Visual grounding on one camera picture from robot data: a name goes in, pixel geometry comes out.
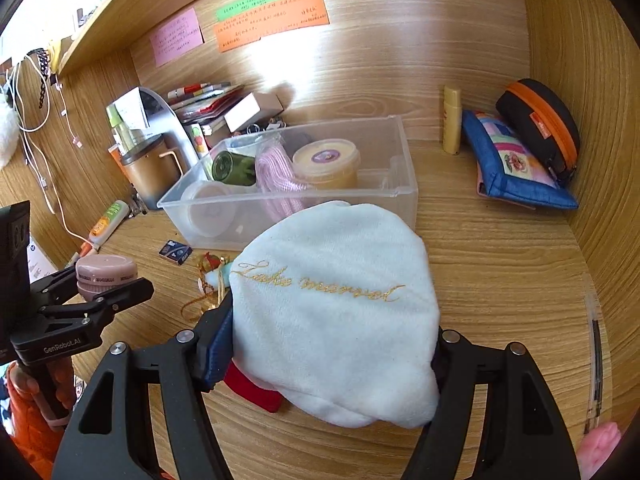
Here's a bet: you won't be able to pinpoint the yellow jar with purple label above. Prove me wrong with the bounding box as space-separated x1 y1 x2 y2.
291 139 362 191

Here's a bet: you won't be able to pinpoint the yellow tube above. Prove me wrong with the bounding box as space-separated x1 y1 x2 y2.
442 85 463 155

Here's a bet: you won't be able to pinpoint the gold cord ornament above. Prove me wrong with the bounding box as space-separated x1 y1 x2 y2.
181 252 236 322

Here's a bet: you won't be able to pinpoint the white charging cable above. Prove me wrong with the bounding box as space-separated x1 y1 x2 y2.
5 50 93 246

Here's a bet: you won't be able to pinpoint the small blue box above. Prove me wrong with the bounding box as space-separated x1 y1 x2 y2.
159 241 193 265

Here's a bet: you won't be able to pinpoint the clear round jar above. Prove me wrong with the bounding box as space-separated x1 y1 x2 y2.
180 180 238 238

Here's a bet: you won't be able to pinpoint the brown mug with lid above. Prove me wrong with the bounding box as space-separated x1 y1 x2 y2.
120 135 183 211

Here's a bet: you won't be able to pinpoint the slim green bottle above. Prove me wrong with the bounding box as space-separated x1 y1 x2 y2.
106 105 132 151

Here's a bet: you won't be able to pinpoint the stack of books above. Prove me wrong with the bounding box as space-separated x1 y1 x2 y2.
167 80 246 136

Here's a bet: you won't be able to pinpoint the white fluffy pompom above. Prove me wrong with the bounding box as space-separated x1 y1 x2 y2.
0 92 18 168

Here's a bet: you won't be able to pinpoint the person's left hand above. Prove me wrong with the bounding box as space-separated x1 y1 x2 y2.
6 362 42 402

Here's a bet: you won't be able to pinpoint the black orange zip case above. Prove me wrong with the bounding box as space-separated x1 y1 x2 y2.
495 78 582 188

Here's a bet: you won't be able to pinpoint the wooden desktop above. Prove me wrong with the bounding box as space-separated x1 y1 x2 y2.
65 110 621 480

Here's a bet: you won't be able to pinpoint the pink knitted cloth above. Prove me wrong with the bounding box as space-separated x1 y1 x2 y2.
254 140 311 223

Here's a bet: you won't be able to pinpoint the white printed carton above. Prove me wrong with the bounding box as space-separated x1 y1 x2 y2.
27 232 58 283

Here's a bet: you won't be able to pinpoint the black beaded chain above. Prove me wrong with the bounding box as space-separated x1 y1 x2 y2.
27 47 53 111

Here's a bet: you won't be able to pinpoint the red white marker pens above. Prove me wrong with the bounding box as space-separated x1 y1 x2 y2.
65 240 98 268

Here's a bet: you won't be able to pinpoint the pink round jar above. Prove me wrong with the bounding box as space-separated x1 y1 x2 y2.
75 254 137 300

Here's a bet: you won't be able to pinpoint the red pouch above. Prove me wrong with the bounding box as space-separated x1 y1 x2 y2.
223 360 283 413

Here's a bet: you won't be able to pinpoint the green white glue tube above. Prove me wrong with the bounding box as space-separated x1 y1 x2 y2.
89 200 131 241

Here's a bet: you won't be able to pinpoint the blue patchwork pouch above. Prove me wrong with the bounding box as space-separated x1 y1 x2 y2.
460 109 580 211

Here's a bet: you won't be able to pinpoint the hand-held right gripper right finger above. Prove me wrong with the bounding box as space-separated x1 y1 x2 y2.
400 327 583 480

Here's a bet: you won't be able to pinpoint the white paper receipt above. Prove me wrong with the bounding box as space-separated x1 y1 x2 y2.
114 87 151 131

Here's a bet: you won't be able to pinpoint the pink fluffy sleeve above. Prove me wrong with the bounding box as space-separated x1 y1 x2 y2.
575 422 623 480

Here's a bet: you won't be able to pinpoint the orange paper note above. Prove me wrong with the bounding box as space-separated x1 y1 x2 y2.
214 0 330 53

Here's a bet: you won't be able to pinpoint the white embroidered pouch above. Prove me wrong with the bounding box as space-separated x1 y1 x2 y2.
231 201 442 430

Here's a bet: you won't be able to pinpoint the black binder clips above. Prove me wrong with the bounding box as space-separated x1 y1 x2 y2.
245 117 288 136

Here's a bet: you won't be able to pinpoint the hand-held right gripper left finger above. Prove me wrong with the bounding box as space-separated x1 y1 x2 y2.
50 292 236 480

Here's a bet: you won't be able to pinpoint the clear pen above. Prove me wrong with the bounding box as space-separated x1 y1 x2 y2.
582 290 603 436

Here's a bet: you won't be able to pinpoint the white cardboard box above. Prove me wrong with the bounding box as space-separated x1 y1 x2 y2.
223 91 285 133

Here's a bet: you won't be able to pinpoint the fruit print box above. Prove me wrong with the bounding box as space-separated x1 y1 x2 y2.
189 122 211 158

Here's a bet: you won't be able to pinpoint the clear plastic storage box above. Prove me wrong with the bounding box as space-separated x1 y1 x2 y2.
156 115 420 253

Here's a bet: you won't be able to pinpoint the white curved stand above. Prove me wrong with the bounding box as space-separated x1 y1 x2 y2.
137 87 198 171

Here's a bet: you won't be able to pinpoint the wooden shelf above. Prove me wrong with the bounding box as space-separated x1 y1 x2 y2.
57 0 281 78

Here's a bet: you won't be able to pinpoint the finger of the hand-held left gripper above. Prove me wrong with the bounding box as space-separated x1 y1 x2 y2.
37 277 155 332
30 264 81 306

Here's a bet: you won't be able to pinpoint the pink paper note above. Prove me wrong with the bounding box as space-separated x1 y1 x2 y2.
150 7 205 67

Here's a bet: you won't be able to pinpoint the dark green bottle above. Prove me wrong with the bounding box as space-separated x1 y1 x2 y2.
210 150 258 187

